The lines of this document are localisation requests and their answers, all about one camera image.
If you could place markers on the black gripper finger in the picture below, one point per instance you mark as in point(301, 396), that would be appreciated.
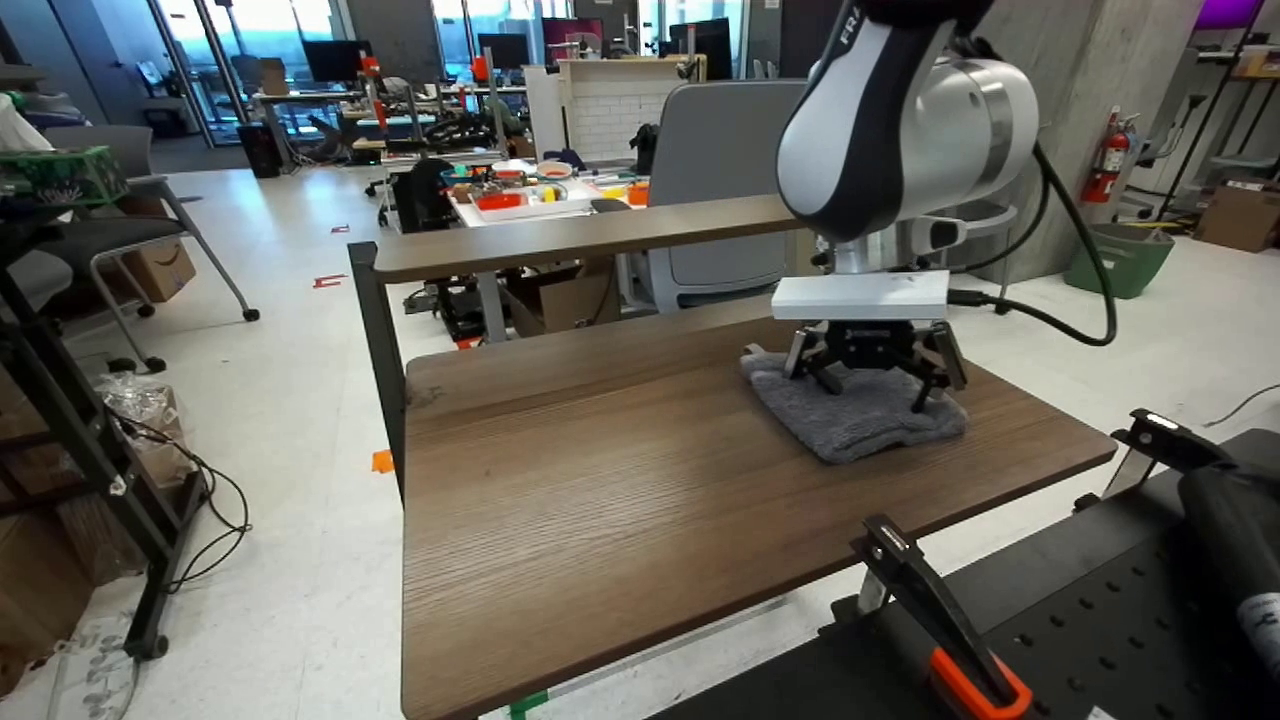
point(932, 367)
point(811, 355)

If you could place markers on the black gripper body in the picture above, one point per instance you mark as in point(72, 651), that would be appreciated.
point(866, 346)

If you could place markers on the grey towel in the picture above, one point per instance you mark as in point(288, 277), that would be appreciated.
point(854, 422)

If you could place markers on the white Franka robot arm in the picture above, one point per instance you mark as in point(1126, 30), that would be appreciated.
point(866, 120)

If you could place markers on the grey office chair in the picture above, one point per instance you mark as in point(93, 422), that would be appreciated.
point(722, 162)

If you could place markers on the green bin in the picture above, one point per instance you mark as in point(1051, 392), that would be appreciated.
point(1123, 262)

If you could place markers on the brown cardboard box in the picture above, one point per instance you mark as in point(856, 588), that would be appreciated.
point(162, 272)
point(40, 573)
point(563, 300)
point(1240, 219)

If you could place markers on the wooden raised desk shelf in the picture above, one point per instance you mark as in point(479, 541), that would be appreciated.
point(573, 237)

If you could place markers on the red fire extinguisher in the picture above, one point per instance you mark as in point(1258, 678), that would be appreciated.
point(1104, 166)

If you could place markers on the white table with colourful items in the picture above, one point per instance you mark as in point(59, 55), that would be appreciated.
point(563, 201)

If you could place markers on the black perforated breadboard table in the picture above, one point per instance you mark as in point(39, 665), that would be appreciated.
point(1104, 626)

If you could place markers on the black computer monitor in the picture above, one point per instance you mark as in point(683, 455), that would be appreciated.
point(334, 60)
point(699, 49)

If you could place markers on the red tray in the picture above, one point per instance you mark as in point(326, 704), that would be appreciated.
point(503, 201)

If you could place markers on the black backpack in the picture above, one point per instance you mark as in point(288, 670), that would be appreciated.
point(426, 197)

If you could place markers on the orange floor tape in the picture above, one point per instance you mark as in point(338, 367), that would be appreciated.
point(381, 462)

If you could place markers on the green floor tape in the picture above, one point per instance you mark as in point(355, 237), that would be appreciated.
point(530, 704)

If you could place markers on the black trash bin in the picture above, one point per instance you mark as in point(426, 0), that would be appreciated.
point(261, 155)

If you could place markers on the black metal rack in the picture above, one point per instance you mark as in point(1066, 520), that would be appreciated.
point(149, 587)

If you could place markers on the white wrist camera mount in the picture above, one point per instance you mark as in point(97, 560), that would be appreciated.
point(862, 299)

